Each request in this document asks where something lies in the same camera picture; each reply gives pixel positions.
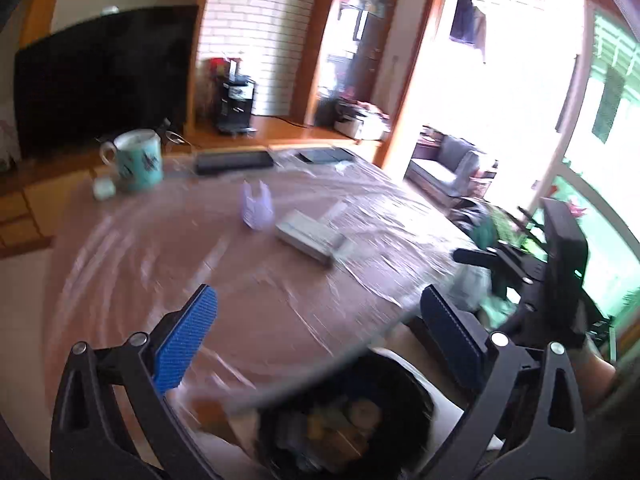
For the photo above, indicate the black coffee machine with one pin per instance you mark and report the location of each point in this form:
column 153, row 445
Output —
column 236, row 105

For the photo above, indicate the black tablet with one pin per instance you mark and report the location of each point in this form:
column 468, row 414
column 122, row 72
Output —
column 325, row 155

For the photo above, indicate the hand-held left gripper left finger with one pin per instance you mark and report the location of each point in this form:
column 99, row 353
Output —
column 187, row 340

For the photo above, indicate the person's right forearm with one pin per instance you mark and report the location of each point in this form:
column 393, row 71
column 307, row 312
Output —
column 592, row 375

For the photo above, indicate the black television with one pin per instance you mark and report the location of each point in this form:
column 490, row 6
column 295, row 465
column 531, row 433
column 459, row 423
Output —
column 105, row 80

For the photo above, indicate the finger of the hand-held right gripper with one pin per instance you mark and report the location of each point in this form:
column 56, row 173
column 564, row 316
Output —
column 475, row 256

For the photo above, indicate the hanging green cloth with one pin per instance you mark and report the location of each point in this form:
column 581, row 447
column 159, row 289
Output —
column 607, row 105

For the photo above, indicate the teal patterned mug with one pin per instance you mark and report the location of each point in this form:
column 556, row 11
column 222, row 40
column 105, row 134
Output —
column 137, row 162

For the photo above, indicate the grey sofa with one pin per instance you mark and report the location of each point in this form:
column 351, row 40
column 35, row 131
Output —
column 445, row 165

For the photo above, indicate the black flat remote case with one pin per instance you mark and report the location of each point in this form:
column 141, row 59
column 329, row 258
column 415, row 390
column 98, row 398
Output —
column 232, row 161

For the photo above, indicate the hanging dark garment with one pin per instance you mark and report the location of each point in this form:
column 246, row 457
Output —
column 467, row 17

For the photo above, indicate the white plastic bag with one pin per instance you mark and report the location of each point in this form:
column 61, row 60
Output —
column 470, row 285

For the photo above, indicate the white and purple medicine box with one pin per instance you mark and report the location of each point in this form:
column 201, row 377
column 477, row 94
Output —
column 305, row 235

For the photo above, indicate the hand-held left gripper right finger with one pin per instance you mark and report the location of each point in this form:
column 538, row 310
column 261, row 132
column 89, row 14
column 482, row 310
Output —
column 450, row 340

